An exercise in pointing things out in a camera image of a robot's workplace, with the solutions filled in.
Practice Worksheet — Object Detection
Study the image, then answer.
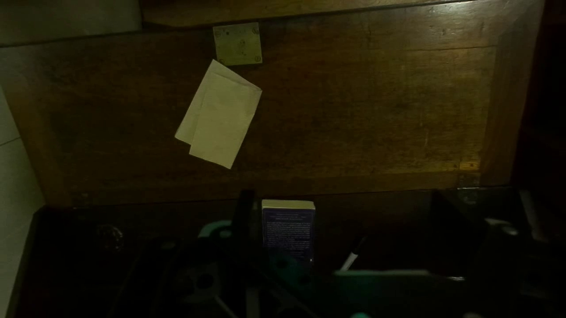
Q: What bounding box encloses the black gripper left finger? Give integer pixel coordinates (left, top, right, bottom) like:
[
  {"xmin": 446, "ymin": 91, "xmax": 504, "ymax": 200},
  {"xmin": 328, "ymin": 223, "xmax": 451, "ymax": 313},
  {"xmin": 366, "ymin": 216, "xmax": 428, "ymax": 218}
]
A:
[{"xmin": 230, "ymin": 188, "xmax": 266, "ymax": 318}]

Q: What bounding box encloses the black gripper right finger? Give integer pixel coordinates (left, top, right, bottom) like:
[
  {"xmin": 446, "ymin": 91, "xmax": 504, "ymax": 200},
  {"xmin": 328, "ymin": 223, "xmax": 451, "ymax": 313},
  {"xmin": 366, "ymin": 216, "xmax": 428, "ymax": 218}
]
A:
[{"xmin": 430, "ymin": 188, "xmax": 499, "ymax": 280}]

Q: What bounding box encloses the dark wooden secretary cabinet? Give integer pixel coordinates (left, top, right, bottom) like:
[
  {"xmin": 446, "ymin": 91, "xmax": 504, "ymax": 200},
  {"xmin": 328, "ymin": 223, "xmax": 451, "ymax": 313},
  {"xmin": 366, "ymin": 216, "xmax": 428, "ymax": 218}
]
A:
[{"xmin": 0, "ymin": 0, "xmax": 566, "ymax": 318}]

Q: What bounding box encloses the dark book with white pages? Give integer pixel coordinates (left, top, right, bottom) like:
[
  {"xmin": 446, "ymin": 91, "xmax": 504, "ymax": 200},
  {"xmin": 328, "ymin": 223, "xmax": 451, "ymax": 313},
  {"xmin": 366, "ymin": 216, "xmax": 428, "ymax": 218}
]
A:
[{"xmin": 260, "ymin": 198, "xmax": 319, "ymax": 267}]

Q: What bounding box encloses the small white pen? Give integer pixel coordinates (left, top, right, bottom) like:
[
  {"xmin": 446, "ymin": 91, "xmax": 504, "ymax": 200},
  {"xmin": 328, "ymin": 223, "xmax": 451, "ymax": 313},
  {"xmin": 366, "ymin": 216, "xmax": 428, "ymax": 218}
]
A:
[{"xmin": 338, "ymin": 251, "xmax": 361, "ymax": 274}]

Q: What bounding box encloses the white paper envelope stack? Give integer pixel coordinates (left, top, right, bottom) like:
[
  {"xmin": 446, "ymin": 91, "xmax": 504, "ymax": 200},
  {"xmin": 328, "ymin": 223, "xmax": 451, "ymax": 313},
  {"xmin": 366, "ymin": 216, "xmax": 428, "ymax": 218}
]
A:
[{"xmin": 174, "ymin": 59, "xmax": 264, "ymax": 172}]

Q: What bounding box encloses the small square olive note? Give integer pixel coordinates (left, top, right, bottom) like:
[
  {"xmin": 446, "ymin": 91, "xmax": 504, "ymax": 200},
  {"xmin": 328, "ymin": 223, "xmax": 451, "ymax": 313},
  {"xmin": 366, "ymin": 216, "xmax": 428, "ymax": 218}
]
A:
[{"xmin": 211, "ymin": 22, "xmax": 266, "ymax": 68}]

